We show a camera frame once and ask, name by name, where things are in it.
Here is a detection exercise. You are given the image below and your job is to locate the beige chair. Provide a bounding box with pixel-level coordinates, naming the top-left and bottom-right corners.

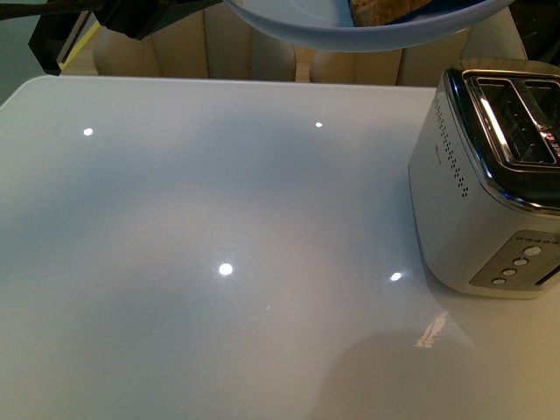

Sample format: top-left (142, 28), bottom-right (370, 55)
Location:
top-left (93, 8), bottom-right (298, 82)
top-left (312, 8), bottom-right (529, 87)

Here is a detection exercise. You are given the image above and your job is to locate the white silver toaster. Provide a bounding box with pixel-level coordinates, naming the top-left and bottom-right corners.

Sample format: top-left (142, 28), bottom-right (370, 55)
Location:
top-left (408, 59), bottom-right (559, 299)

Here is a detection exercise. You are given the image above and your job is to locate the slice of bread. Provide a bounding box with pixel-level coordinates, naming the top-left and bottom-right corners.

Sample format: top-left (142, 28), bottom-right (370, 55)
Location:
top-left (348, 0), bottom-right (431, 27)

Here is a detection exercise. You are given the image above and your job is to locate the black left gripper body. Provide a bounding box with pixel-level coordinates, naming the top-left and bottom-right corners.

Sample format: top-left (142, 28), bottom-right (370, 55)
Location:
top-left (28, 0), bottom-right (217, 75)

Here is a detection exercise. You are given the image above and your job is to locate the grey round plate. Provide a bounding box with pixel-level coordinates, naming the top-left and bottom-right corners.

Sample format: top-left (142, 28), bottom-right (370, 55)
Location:
top-left (226, 0), bottom-right (511, 53)

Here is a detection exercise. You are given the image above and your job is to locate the beige chair right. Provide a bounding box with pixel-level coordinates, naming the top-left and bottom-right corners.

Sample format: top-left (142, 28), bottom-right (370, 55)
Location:
top-left (312, 8), bottom-right (529, 87)

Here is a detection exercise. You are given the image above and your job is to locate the beige chair left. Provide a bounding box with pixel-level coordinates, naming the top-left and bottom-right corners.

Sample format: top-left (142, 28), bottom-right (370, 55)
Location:
top-left (93, 8), bottom-right (298, 82)

